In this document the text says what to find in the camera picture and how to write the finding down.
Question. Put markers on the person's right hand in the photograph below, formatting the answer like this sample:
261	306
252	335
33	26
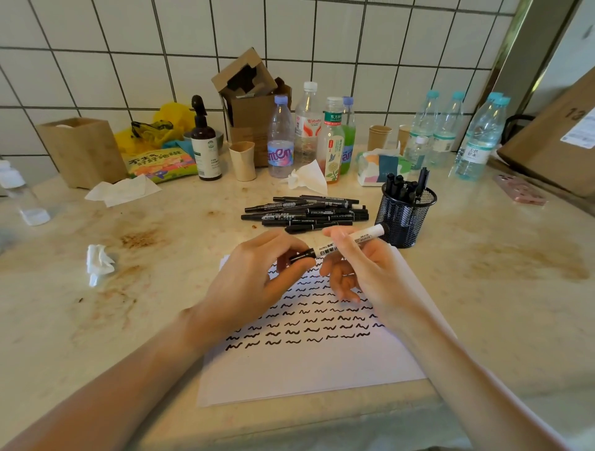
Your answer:
386	278

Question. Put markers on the person's left hand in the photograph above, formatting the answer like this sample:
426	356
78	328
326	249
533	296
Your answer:
241	288

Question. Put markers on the person's right thumb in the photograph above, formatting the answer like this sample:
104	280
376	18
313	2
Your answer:
331	269

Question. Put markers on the person's left thumb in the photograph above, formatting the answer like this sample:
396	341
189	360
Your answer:
297	274

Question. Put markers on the white marker with black cap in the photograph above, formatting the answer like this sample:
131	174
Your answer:
372	232

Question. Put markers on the person's left forearm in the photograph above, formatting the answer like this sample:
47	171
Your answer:
116	385

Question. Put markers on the person's right forearm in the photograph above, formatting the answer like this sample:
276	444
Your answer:
469	385

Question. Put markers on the pile of black markers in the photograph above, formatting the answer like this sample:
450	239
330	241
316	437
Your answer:
307	214

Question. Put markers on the black mesh pen holder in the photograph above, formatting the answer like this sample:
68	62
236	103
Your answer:
404	218

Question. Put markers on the pointed crumpled white tissue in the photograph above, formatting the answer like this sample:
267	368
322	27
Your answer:
310	179

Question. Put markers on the white paper sheet with squiggles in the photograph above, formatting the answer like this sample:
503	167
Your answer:
316	367

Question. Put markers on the bunch of black pens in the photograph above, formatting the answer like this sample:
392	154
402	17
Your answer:
399	183

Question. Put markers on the patterned tissue pack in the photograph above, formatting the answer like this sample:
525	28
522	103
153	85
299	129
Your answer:
381	169

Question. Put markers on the tea bottle with green cap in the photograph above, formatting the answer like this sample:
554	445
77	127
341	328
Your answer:
331	148

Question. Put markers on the beige paper cup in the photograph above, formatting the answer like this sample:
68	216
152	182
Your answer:
242	162

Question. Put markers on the bottle with pink blue label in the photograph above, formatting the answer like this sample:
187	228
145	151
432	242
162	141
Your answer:
280	144

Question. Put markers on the green drink bottle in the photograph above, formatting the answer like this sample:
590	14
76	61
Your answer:
349	139

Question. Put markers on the brown paper cup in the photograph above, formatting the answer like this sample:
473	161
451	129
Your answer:
380	138
403	137

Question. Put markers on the bottle with red label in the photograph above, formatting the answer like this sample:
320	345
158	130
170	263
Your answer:
307	130

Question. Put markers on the small white cap bottle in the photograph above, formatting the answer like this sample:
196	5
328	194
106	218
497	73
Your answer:
417	151

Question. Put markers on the brown spray bottle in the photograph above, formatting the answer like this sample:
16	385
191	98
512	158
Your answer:
206	148

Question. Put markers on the open brown cardboard box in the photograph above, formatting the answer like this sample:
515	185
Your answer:
251	111

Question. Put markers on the colourful snack packet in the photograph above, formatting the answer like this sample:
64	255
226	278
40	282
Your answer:
160	165

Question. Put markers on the blue cap water bottle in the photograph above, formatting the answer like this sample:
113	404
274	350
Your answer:
481	148
479	116
425	121
446	134

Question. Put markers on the flat white tissue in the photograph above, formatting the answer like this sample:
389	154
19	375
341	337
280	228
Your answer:
123	189

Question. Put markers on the yellow plastic bag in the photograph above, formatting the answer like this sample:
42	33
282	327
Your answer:
176	116

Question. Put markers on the small crumpled white tissue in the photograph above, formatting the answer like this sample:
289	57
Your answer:
98	262

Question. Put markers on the pink phone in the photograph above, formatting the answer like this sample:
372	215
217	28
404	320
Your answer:
519	189

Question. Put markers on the black and yellow object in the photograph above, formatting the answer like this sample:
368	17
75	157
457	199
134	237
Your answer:
151	128

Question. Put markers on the bamboo wooden box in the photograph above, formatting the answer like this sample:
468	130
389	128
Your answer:
83	151

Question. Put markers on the large cardboard shipping box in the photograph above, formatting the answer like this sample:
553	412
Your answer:
553	144

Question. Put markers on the clear empty plastic bottle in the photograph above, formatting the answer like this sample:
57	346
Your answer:
25	200

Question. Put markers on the brass door frame trim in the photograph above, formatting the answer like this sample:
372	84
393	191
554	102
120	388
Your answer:
516	51

